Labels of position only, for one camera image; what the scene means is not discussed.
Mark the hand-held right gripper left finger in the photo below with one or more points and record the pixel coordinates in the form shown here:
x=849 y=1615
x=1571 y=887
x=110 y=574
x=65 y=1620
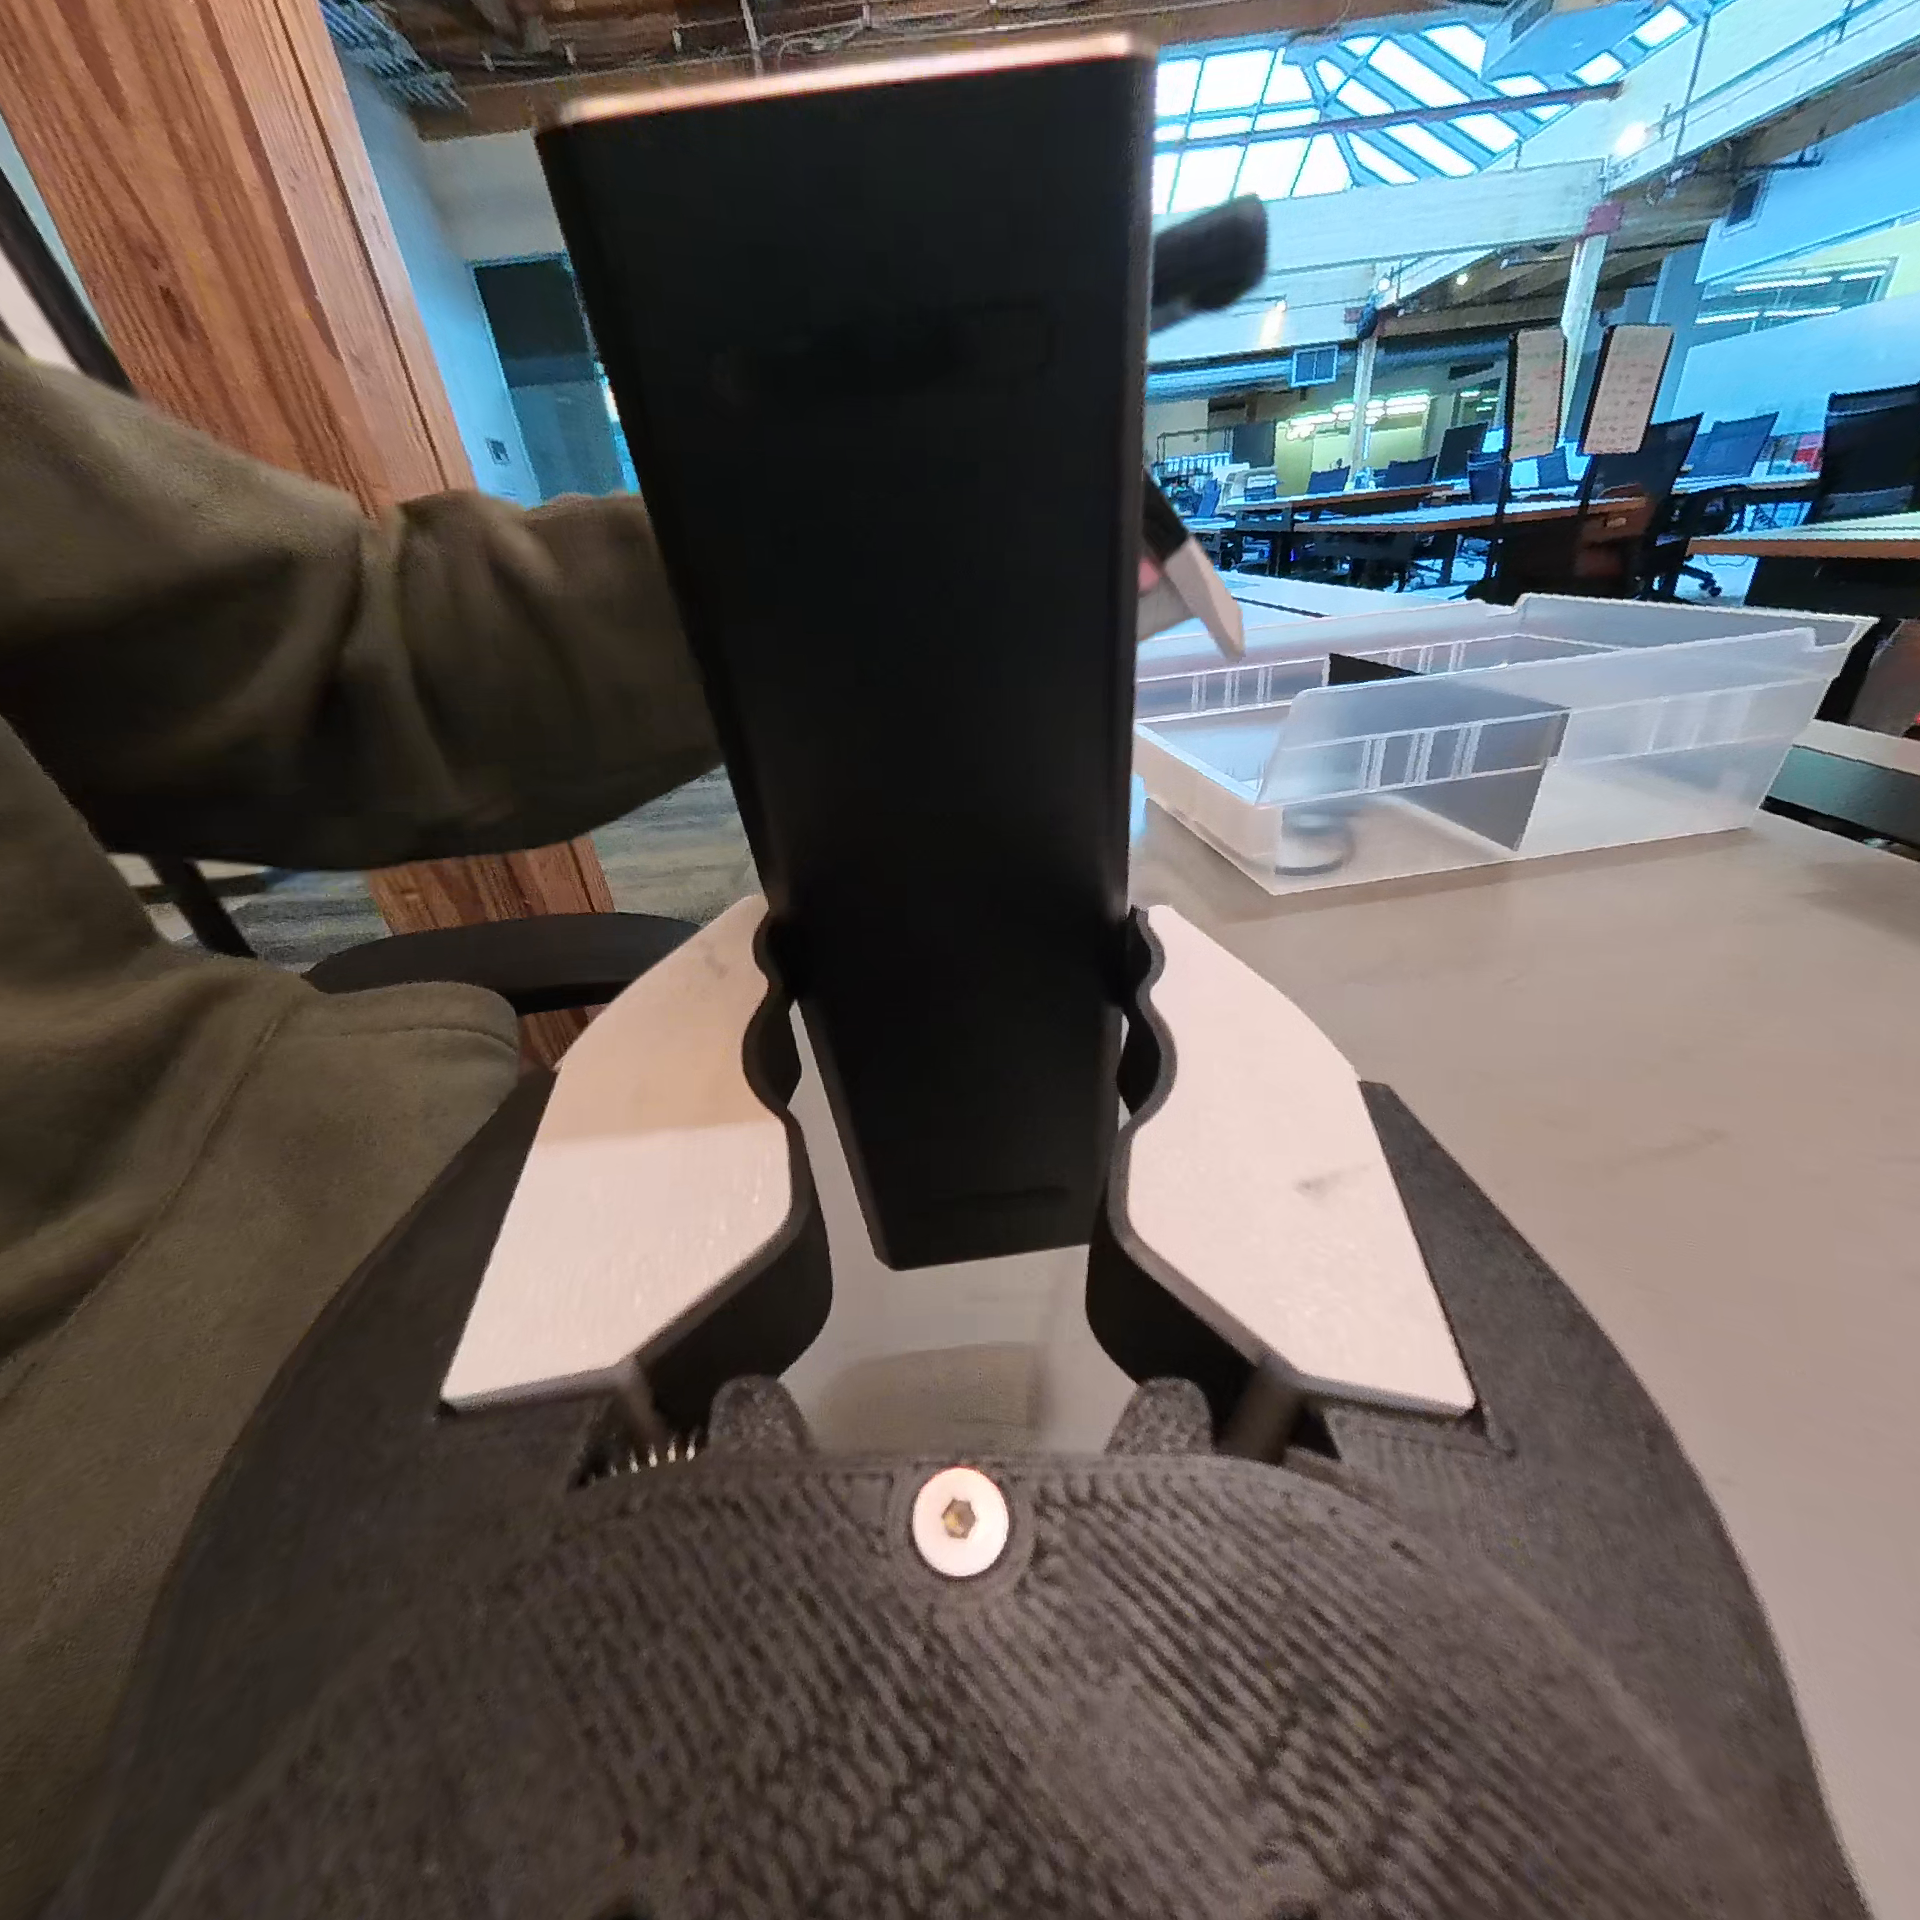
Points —
x=630 y=1201

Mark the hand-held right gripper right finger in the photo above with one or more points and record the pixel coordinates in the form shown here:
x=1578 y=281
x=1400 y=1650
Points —
x=1292 y=1201

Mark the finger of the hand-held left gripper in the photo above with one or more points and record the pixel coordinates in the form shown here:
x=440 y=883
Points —
x=1192 y=587

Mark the black rectangular box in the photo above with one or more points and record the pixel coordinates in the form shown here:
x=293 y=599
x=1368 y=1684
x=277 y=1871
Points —
x=871 y=601

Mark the person's left forearm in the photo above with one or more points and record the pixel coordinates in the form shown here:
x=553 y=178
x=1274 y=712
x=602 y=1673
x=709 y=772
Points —
x=375 y=677

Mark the long wooden office desk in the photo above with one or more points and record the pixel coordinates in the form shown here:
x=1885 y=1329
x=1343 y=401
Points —
x=1395 y=522

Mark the grey desk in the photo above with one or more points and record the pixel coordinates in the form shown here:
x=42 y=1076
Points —
x=1575 y=1051

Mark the black office chair armrest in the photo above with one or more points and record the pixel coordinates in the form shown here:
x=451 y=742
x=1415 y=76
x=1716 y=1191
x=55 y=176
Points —
x=512 y=953

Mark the narrow whiteboard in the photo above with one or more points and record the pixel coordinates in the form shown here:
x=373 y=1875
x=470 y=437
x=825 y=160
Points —
x=1539 y=393

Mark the person in olive hoodie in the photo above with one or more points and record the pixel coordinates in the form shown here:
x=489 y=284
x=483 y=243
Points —
x=196 y=1274

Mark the clear plastic organizer tray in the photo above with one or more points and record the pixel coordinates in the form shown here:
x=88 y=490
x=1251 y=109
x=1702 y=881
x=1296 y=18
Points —
x=1619 y=749

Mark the black mesh office chair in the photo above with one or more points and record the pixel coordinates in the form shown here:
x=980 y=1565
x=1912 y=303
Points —
x=1869 y=451

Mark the dark flat panel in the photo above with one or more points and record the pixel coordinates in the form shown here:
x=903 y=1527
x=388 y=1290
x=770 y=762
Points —
x=1854 y=787

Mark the wooden pillar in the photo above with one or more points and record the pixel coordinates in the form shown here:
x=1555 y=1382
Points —
x=270 y=224

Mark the wall vent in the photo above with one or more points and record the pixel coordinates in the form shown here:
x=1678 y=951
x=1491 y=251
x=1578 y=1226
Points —
x=1317 y=367

